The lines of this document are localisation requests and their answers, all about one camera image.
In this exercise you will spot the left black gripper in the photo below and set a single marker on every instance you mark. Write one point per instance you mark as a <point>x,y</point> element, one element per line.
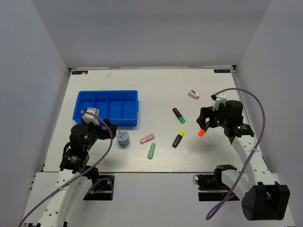
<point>105,133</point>

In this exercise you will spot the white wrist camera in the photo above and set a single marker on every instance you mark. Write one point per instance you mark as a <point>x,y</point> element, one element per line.
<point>218,99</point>
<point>90,116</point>

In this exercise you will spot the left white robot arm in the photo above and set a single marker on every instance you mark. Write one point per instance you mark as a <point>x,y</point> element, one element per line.
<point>74,174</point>

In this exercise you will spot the left black corner label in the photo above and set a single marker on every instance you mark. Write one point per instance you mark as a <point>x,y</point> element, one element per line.
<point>79,72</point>

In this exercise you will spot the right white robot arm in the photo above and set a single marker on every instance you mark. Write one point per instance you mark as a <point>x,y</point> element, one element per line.
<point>262,196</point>

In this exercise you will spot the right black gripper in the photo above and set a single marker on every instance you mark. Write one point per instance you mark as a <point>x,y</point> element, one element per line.
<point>206,112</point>

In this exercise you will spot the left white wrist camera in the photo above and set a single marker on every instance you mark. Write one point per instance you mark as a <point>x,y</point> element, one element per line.
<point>90,116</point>

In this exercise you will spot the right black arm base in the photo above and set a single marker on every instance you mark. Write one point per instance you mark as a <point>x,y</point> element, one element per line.
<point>210,185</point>

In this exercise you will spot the orange cap black highlighter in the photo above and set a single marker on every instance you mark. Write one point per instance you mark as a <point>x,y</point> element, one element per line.
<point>202,132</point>

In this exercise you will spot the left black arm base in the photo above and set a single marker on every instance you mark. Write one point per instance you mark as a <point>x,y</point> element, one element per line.
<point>102,189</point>

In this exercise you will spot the right black corner label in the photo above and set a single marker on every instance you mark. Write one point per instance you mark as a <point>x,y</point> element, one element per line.
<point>221,71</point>

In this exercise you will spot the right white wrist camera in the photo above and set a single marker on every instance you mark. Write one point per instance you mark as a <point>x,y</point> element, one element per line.
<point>218,99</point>

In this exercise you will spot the blue compartment tray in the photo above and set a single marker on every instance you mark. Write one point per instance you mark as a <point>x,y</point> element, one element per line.
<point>119,106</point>

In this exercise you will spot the yellow cap black highlighter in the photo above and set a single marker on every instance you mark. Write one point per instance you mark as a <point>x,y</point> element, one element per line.
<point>178,138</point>

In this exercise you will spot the pink correction tape pen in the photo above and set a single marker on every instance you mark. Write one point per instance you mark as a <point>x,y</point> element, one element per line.
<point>147,139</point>

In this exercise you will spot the black corner label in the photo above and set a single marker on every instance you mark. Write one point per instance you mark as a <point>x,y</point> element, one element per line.
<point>79,72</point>
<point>221,71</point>

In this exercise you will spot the green cap black highlighter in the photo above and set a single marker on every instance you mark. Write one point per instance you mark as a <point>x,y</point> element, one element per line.
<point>179,115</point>

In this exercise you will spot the mint green correction pen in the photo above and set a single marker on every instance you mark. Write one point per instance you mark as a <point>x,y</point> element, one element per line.
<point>151,151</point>

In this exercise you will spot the blue patterned tape roll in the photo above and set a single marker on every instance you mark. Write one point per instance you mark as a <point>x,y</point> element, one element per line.
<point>123,138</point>

